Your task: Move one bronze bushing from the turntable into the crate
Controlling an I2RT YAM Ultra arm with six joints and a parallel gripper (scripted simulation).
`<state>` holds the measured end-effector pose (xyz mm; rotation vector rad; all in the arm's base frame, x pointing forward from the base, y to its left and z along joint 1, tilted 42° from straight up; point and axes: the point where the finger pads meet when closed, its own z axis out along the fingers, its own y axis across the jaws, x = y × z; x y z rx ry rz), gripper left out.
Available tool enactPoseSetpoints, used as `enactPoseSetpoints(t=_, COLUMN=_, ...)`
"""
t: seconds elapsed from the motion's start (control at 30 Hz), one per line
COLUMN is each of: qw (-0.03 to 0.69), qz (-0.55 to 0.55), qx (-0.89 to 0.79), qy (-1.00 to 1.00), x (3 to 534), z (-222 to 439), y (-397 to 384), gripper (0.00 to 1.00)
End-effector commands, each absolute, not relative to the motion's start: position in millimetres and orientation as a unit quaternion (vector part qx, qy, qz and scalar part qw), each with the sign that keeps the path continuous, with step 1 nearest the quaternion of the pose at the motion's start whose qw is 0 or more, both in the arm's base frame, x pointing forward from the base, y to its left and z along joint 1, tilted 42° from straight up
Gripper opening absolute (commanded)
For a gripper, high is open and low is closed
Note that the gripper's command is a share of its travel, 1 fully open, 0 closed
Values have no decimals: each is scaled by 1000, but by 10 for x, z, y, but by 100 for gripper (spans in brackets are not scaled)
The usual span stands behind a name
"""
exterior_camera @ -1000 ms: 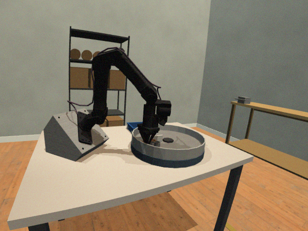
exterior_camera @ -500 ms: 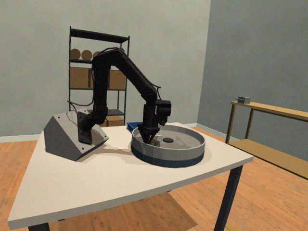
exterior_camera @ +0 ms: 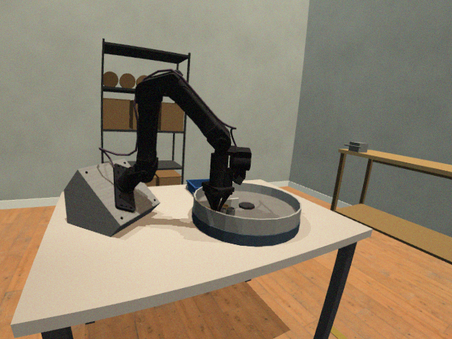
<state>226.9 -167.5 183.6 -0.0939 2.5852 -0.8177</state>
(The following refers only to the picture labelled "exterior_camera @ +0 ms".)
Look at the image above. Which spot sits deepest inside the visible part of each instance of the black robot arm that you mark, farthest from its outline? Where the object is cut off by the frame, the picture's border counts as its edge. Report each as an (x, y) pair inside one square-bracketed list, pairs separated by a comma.
[(145, 167)]

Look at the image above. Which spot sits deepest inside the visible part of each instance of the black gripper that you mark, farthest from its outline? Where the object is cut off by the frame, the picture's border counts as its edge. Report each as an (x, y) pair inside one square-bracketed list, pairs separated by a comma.
[(214, 189)]

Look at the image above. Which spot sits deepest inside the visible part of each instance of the blue open tray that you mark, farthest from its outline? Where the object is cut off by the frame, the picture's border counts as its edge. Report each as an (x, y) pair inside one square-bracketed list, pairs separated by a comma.
[(195, 183)]

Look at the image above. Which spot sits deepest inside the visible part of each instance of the grey round turntable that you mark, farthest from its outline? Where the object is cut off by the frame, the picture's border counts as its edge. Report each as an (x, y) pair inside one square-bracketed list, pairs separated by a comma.
[(250, 201)]

